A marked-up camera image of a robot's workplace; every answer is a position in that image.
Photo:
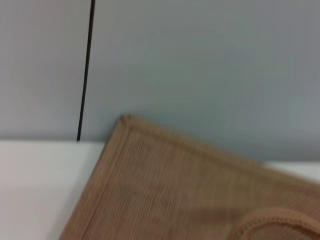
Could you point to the brown jute handbag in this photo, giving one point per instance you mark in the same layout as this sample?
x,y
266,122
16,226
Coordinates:
x,y
175,187

